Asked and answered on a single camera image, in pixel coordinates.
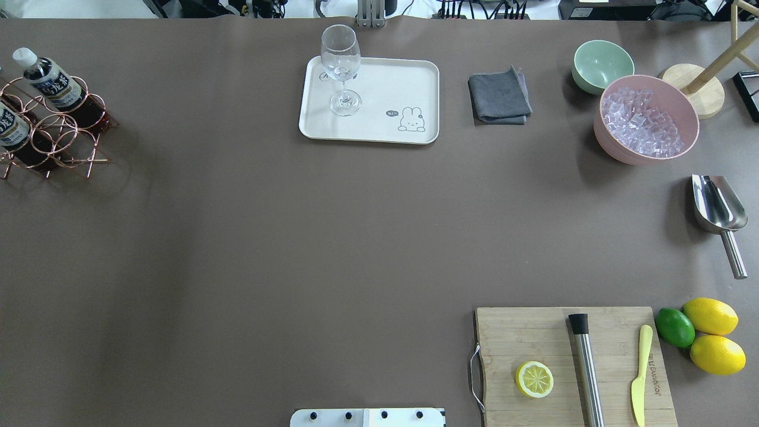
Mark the tea bottle white cap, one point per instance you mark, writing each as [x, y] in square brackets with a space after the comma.
[62, 91]

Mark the copper wire bottle basket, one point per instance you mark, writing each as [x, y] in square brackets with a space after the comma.
[56, 135]

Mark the cream rabbit tray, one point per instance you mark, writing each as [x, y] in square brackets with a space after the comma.
[400, 103]

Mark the clear wine glass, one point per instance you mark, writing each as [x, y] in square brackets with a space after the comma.
[341, 59]

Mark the grey folded cloth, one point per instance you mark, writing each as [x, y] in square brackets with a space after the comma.
[500, 98]

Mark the bamboo cutting board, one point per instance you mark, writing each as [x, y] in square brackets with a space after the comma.
[510, 336]

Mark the lemon half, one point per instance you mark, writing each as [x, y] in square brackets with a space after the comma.
[534, 379]

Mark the steel muddler black tip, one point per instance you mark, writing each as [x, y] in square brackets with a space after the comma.
[581, 332]

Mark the green bowl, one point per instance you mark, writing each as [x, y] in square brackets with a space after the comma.
[597, 63]

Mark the pink bowl with ice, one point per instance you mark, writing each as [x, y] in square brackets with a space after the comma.
[643, 120]

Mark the yellow plastic knife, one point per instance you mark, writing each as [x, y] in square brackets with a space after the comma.
[638, 385]

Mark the green lime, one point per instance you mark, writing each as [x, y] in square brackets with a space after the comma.
[675, 327]

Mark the steel ice scoop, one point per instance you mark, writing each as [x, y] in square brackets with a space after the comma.
[719, 211]

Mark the upper yellow lemon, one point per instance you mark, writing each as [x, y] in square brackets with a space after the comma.
[711, 316]

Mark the yellow lemon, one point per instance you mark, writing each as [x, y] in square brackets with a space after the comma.
[711, 316]
[717, 355]

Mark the wooden cup tree stand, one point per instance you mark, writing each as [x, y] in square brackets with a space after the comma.
[700, 85]

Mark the lower yellow lemon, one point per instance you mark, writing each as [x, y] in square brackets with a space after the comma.
[717, 355]

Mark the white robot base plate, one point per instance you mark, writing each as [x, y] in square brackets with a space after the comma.
[388, 416]

